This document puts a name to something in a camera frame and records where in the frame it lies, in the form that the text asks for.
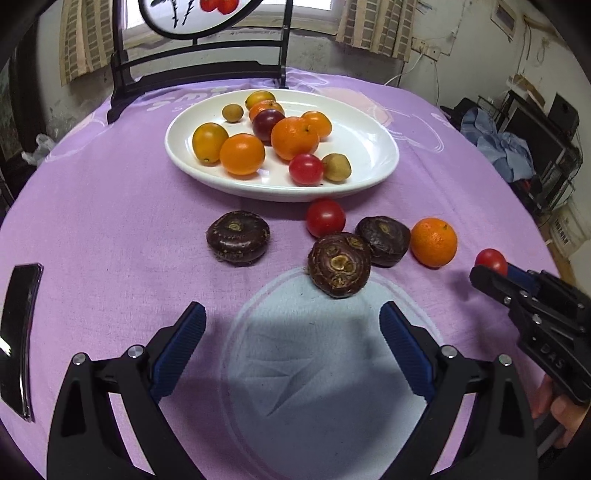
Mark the black monitor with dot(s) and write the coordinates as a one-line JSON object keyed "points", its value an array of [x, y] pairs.
{"points": [[531, 134]]}

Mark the window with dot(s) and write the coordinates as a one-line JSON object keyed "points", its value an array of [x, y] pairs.
{"points": [[314, 14]]}

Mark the white oval plate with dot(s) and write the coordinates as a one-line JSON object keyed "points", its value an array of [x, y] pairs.
{"points": [[369, 147]]}

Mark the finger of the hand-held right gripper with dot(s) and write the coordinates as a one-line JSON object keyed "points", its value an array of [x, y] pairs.
{"points": [[521, 277], [496, 286]]}

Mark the person's right hand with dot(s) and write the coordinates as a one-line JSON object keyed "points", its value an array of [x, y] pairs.
{"points": [[570, 415]]}

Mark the black speaker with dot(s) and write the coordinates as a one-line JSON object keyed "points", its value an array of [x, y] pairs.
{"points": [[563, 113]]}

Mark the large yellow-orange tomato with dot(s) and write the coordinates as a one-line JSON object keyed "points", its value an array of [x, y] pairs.
{"points": [[210, 143]]}

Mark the white wall socket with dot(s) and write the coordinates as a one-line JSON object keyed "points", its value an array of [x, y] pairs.
{"points": [[427, 49]]}

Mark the black smartphone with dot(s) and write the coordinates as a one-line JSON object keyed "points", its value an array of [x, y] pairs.
{"points": [[21, 332]]}

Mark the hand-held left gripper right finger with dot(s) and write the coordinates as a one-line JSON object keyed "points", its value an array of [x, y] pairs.
{"points": [[408, 353]]}

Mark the small yellow tomato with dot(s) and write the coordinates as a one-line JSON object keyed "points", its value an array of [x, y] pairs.
{"points": [[260, 98]]}

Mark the dark purple tomato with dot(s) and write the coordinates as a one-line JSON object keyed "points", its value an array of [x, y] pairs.
{"points": [[267, 125]]}

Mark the orange mandarin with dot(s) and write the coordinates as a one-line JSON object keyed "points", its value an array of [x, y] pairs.
{"points": [[434, 242], [294, 138], [268, 107]]}

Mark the dark brown water chestnut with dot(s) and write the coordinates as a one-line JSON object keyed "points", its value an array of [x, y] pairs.
{"points": [[339, 265], [383, 240], [238, 235]]}

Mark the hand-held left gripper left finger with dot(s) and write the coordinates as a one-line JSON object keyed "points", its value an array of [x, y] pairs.
{"points": [[180, 350]]}

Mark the large orange tomato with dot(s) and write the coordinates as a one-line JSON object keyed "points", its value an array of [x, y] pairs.
{"points": [[242, 154]]}

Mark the red cherry tomato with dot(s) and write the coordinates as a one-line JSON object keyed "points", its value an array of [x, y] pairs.
{"points": [[305, 170], [325, 218], [491, 261]]}

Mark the blue cloth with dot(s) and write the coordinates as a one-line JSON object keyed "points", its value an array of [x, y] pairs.
{"points": [[503, 147]]}

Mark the white wall box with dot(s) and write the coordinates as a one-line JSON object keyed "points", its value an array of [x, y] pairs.
{"points": [[503, 16]]}

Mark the small orange tomato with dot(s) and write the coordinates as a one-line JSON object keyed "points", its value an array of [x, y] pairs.
{"points": [[322, 123]]}

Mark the black framed cabinet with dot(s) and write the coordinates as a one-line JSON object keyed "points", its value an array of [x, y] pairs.
{"points": [[23, 92]]}

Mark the white plastic bag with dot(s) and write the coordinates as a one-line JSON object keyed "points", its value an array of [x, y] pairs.
{"points": [[39, 148]]}

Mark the checked beige curtain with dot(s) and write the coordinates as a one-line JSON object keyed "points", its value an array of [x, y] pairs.
{"points": [[83, 41], [374, 27]]}

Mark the small tan longan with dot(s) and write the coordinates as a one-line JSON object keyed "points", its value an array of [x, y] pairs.
{"points": [[232, 113], [338, 167]]}

